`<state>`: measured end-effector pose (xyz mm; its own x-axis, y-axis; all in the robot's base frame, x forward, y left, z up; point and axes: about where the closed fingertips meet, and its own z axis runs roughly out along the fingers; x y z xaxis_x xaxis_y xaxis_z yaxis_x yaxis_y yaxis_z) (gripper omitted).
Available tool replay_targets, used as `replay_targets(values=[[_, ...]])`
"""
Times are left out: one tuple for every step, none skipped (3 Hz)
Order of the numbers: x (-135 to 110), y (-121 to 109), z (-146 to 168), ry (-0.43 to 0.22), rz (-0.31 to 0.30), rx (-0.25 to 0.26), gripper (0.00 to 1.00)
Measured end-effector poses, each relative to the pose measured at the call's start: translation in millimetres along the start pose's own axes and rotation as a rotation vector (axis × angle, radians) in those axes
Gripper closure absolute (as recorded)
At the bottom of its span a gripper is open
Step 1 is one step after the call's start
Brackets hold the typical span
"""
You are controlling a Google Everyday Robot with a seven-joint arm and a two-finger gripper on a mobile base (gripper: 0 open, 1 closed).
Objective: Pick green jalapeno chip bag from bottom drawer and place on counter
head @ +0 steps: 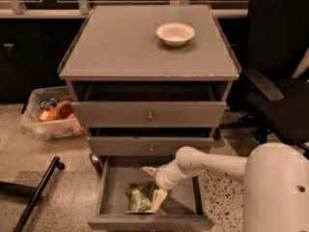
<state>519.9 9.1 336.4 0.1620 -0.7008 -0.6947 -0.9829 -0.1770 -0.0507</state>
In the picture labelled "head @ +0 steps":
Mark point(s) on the grey drawer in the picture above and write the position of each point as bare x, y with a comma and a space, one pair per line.
149, 105
146, 142
183, 210

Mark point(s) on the red can behind cabinet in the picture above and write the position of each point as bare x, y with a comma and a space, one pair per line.
95, 162

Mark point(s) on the black office chair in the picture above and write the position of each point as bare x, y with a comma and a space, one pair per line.
273, 86

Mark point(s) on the green jalapeno chip bag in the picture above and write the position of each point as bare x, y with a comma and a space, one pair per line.
139, 201

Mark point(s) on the clear plastic storage bin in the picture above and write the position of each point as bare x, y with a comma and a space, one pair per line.
30, 117

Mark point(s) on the blue snack pack in bin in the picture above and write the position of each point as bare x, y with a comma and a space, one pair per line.
44, 103

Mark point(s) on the grey middle drawer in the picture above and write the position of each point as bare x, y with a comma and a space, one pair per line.
146, 142

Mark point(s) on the grey bottom drawer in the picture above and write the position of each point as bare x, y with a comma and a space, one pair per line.
183, 210

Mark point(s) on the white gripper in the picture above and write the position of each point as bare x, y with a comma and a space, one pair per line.
162, 177

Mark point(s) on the grey top drawer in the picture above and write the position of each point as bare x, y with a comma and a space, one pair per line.
149, 105

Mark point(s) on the white paper bowl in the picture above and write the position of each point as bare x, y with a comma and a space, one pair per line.
175, 34

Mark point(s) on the grey drawer cabinet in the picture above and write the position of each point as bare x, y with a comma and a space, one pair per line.
118, 43

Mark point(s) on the black metal stand leg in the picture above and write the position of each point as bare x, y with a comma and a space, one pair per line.
34, 193

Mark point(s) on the orange items in bin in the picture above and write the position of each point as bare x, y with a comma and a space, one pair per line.
60, 119

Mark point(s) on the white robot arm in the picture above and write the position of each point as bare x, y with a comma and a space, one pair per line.
275, 178

